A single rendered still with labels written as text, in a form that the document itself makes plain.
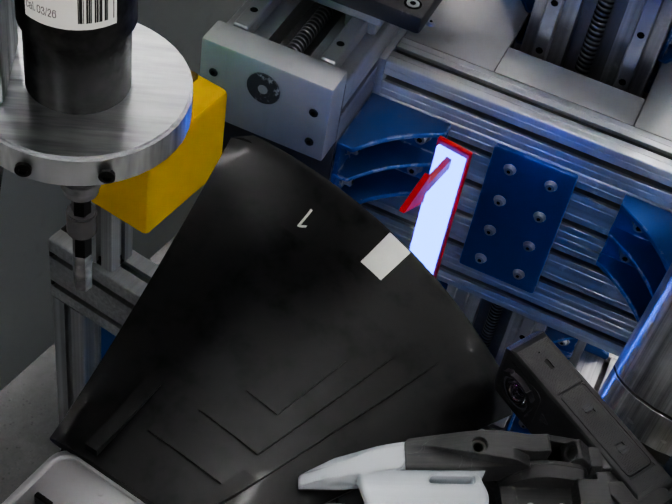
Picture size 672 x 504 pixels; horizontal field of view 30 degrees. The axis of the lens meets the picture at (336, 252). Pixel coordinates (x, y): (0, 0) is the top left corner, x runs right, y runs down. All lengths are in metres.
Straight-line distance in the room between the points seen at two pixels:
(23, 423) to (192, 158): 1.14
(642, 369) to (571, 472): 0.12
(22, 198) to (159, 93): 1.42
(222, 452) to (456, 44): 0.74
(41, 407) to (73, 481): 1.47
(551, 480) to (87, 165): 0.34
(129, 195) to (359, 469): 0.42
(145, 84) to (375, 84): 0.89
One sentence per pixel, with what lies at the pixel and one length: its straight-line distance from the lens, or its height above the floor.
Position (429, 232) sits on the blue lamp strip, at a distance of 0.85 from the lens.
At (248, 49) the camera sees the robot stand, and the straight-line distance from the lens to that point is 1.16.
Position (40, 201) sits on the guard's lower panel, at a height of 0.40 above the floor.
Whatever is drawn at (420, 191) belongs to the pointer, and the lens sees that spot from 0.78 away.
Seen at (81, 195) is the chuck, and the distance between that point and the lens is 0.42.
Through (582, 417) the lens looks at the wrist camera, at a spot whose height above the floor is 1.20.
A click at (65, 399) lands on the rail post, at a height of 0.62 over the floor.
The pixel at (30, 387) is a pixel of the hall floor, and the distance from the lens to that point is 2.13.
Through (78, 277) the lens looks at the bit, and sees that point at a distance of 0.46.
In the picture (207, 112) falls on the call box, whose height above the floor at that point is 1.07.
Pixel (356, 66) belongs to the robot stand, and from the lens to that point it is 1.19.
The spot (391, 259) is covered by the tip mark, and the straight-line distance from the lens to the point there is 0.73.
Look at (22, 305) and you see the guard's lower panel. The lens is 1.96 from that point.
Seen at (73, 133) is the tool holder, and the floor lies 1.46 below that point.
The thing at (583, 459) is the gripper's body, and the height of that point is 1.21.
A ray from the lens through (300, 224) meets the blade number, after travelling 0.72.
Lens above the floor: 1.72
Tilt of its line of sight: 47 degrees down
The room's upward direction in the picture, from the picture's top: 11 degrees clockwise
